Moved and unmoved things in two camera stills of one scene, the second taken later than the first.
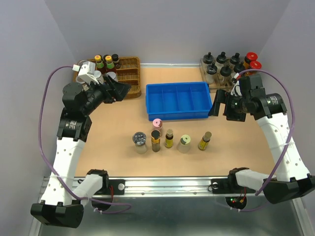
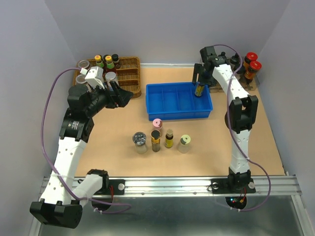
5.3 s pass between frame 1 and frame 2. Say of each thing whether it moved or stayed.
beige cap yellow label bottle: moved
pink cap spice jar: stayed
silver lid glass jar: stayed
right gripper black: moved
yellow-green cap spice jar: stayed
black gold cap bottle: stayed
